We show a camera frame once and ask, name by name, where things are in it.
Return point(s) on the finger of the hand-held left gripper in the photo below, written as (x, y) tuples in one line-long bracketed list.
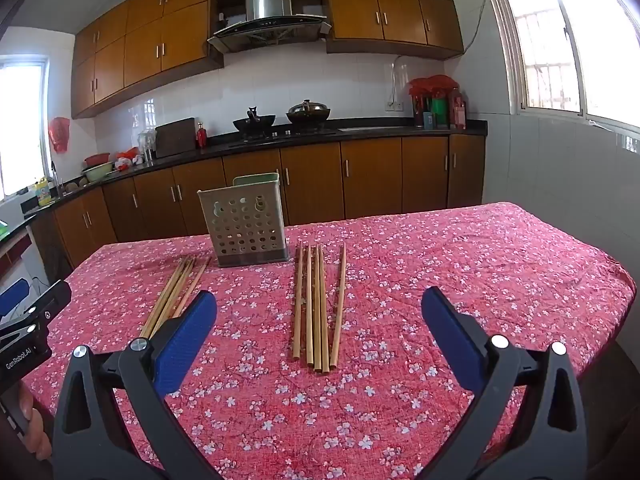
[(47, 300)]

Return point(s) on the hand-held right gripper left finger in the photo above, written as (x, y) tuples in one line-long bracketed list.
[(185, 340)]

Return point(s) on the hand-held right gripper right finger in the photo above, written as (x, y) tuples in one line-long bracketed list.
[(450, 340)]

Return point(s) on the perforated metal utensil holder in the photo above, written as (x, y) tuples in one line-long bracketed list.
[(245, 225)]

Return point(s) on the person's left hand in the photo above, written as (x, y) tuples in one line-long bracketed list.
[(37, 425)]

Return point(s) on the blue chair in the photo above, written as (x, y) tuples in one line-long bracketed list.
[(12, 297)]

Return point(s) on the red floral tablecloth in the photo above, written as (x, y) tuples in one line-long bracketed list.
[(400, 270)]

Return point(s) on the yellow detergent bottle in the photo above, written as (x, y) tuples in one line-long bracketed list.
[(44, 192)]

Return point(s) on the green basin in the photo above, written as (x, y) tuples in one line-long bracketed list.
[(97, 172)]

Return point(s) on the red basin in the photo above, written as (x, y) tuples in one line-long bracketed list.
[(96, 159)]

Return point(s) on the red and white bag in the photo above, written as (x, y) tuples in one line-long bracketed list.
[(127, 159)]

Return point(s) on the hanging red plastic bag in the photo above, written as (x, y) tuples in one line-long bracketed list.
[(59, 135)]

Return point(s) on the small kitchen window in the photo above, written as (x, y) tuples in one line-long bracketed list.
[(20, 125)]

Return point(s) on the row of lower wooden cabinets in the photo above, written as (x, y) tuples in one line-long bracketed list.
[(370, 180)]

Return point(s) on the row of wooden cabinets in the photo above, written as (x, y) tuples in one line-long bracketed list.
[(370, 180), (145, 50)]

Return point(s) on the glass jar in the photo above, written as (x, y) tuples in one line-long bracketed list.
[(147, 146)]

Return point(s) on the dark cutting board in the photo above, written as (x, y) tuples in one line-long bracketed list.
[(175, 137)]

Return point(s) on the small red bottle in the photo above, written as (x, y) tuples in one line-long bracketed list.
[(201, 136)]

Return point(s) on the black kitchen countertop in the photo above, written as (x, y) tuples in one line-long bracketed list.
[(390, 131)]

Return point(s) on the gas stove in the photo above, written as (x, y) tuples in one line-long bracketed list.
[(280, 134)]

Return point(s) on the black wok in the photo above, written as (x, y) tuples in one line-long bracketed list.
[(254, 124)]

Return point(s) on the green bottle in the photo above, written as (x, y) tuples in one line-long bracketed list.
[(439, 111)]

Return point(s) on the dark red bottle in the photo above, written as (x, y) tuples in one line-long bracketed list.
[(457, 110)]

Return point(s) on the red bag bundle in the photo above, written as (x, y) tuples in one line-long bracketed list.
[(427, 86)]

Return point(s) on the pot with metal lid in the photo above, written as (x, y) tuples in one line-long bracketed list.
[(307, 112)]

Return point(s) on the row of upper wooden cabinets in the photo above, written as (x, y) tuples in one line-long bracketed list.
[(145, 50)]

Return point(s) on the steel range hood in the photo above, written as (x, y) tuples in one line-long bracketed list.
[(270, 25)]

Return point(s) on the large sliding window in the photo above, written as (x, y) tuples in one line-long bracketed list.
[(575, 35)]

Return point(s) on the wall socket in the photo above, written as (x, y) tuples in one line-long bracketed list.
[(395, 106)]

